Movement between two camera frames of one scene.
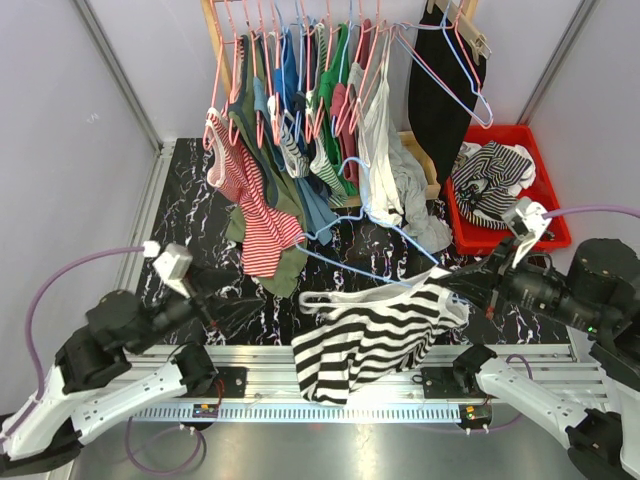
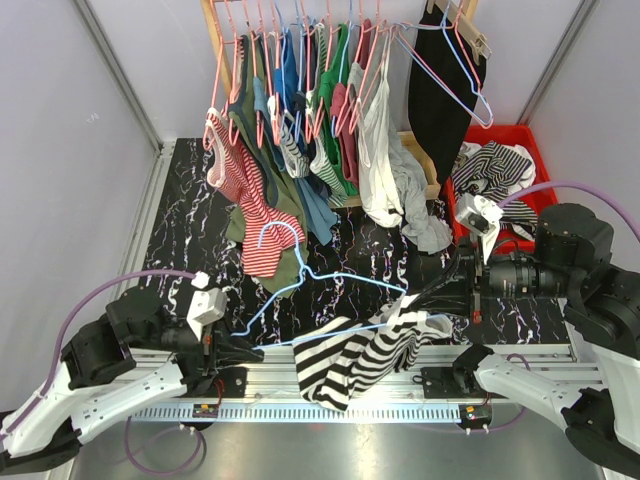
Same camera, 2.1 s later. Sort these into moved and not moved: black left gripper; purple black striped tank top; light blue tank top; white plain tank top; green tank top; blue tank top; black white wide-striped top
Moved: black white wide-striped top; black left gripper
Not moved: purple black striped tank top; green tank top; blue tank top; white plain tank top; light blue tank top
